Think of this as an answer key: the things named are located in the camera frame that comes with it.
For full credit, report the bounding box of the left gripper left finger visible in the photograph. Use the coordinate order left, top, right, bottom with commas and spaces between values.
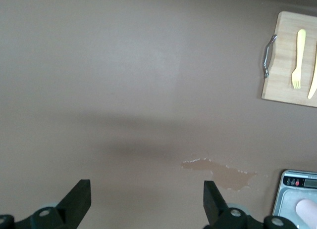
0, 179, 92, 229

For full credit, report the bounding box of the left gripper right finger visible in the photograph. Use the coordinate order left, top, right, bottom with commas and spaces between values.
203, 181, 298, 229

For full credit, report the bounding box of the pink plastic cup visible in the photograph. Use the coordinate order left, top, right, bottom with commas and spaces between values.
295, 198, 317, 229

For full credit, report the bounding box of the brown liquid spill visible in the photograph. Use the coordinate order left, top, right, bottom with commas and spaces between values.
181, 156, 258, 191

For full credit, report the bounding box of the silver digital kitchen scale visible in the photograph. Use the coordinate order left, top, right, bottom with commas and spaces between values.
271, 169, 317, 229

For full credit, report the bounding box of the yellow plastic knife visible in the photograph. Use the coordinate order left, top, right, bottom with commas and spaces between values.
307, 36, 317, 99

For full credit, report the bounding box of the yellow plastic fork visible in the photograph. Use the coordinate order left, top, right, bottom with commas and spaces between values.
291, 29, 307, 90

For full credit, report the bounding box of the bamboo cutting board with handle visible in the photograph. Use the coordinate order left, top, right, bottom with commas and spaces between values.
261, 11, 317, 108

